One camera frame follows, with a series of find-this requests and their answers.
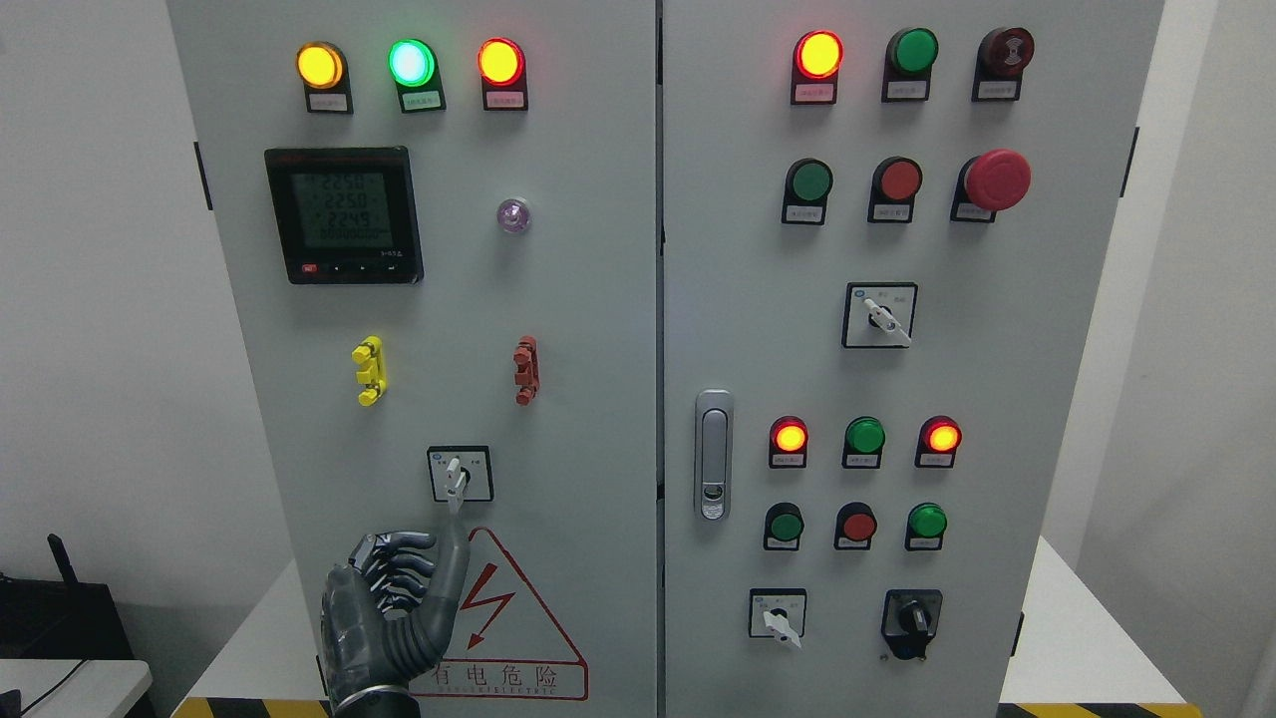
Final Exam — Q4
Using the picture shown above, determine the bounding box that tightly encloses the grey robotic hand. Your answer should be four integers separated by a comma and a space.
320, 517, 470, 709

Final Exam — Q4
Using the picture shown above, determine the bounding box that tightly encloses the rotary selector switch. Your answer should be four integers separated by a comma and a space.
427, 445, 495, 517
748, 587, 806, 650

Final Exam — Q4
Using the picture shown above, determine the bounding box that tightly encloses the yellow indicator light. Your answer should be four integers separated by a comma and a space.
295, 41, 353, 115

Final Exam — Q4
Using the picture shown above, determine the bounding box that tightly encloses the green lit indicator light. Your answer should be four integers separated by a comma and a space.
387, 38, 447, 114

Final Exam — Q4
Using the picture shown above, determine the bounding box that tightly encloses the red electrical warning sticker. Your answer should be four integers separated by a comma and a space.
410, 527, 590, 701

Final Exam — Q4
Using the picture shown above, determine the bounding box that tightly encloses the white side table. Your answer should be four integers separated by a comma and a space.
1, 659, 152, 717

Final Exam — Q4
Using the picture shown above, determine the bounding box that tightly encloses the yellow terminal clip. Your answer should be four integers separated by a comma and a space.
351, 335, 388, 406

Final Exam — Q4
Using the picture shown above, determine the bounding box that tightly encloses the black device with antenna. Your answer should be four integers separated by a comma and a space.
1, 536, 134, 661

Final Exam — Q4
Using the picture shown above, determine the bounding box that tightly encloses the red terminal clip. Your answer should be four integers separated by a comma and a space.
513, 335, 538, 406

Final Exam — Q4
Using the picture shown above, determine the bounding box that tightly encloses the black digital power meter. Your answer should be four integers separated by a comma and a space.
264, 145, 424, 284

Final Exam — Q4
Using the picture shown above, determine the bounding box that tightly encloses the left grey cabinet door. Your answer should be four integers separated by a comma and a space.
168, 1, 658, 717

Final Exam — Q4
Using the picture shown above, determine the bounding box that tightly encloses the grey cabinet door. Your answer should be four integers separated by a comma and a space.
168, 1, 658, 717
662, 1, 1162, 717

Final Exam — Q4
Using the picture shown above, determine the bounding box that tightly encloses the green push button lower left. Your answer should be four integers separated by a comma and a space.
763, 502, 805, 551

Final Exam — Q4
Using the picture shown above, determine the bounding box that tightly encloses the green push button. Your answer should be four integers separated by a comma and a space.
763, 502, 805, 551
781, 158, 833, 224
905, 502, 948, 551

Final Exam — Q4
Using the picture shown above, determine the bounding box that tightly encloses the clear small lamp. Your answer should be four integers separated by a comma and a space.
495, 198, 532, 233

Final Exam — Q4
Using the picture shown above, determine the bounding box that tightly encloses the red lit indicator lower left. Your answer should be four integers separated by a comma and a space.
769, 414, 809, 469

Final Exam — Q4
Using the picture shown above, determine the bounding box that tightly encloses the red push button lower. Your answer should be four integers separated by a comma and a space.
832, 502, 878, 550

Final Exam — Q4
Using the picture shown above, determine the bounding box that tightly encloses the red push button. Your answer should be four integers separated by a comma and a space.
866, 156, 923, 223
832, 502, 878, 550

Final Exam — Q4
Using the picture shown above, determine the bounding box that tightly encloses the green indicator lower middle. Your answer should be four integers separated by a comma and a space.
841, 414, 887, 471

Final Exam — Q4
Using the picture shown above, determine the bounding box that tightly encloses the green push button lower right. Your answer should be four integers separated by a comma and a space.
905, 502, 948, 551

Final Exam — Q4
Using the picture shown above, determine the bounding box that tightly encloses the red lit indicator light left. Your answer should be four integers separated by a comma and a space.
476, 37, 528, 111

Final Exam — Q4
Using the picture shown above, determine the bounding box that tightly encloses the red lit indicator lower right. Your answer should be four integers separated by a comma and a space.
914, 414, 963, 469

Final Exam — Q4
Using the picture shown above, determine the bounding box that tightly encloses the green push button upper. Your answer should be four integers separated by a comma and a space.
781, 158, 833, 224

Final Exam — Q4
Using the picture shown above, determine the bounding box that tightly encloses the right grey cabinet door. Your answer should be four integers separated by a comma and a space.
662, 1, 1162, 717

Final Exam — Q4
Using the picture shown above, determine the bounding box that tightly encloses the white cabinet platform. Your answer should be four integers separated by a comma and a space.
174, 541, 1199, 717

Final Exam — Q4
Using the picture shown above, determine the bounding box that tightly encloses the red push button upper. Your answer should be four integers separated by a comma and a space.
866, 156, 923, 223

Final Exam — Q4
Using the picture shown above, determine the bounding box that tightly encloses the red lit indicator top right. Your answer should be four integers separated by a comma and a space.
790, 29, 843, 106

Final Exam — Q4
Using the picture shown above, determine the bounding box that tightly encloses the green indicator top right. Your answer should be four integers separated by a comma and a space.
880, 27, 939, 102

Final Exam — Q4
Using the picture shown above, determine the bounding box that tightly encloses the red emergency stop button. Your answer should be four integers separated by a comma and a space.
951, 149, 1034, 223

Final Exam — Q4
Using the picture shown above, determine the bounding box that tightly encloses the dark red buzzer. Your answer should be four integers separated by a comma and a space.
971, 27, 1035, 102

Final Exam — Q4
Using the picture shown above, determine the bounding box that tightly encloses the black cable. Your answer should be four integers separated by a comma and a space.
18, 659, 93, 718

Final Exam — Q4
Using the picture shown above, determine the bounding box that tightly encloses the silver door handle lock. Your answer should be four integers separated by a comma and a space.
694, 388, 735, 520

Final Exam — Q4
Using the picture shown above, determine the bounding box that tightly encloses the black key selector switch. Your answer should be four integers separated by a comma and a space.
880, 589, 943, 662

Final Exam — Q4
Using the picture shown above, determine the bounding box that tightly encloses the upper right rotary switch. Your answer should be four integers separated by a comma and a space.
841, 282, 919, 349

